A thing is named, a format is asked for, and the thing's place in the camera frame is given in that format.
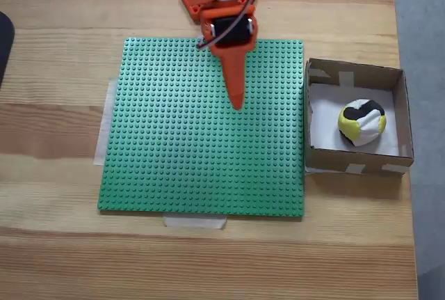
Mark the yellow white black ball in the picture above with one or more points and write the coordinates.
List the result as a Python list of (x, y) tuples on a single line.
[(361, 122)]

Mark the cardboard box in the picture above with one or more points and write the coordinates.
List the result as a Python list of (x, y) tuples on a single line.
[(327, 160)]

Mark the white paper sheet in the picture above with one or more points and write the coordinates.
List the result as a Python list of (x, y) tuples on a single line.
[(323, 122)]

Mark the green studded baseplate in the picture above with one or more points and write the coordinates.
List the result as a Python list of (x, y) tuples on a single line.
[(174, 157)]

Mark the masking tape strip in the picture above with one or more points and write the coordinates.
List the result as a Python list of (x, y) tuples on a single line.
[(102, 140), (194, 222), (308, 170)]

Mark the black flat object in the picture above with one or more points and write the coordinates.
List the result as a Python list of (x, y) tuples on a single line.
[(5, 46)]

